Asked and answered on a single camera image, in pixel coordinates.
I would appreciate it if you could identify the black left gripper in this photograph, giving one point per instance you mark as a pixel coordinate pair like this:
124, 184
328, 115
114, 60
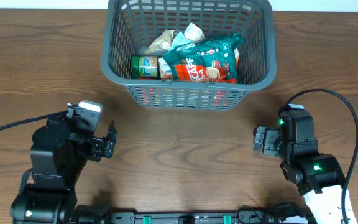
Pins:
103, 147

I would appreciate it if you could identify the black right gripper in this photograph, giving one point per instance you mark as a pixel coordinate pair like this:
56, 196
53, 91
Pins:
266, 141

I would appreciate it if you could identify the green lidded jar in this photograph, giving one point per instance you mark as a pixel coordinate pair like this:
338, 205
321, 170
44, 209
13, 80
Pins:
144, 66

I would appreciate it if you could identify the yoghurt cup multipack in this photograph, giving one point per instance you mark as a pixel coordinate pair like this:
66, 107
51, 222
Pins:
164, 69

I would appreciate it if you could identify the green coffee sachet bag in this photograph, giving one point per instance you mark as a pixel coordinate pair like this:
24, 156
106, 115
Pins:
211, 60

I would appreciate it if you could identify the beige bread bag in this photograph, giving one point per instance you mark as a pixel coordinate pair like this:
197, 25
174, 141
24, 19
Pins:
163, 43

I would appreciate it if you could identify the teal wet wipes pack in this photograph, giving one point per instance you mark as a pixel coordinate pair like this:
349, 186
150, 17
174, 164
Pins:
180, 42

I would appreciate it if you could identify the red orange pasta packet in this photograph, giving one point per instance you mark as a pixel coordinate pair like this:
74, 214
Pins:
149, 78

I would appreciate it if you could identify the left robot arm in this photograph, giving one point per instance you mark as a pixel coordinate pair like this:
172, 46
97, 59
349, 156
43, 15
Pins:
59, 153

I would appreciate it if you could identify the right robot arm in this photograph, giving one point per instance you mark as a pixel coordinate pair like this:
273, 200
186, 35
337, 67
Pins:
317, 176

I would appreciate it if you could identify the grey plastic basket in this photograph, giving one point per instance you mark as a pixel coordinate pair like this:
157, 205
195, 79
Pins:
132, 25

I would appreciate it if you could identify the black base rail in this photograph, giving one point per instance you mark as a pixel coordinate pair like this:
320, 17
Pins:
281, 214

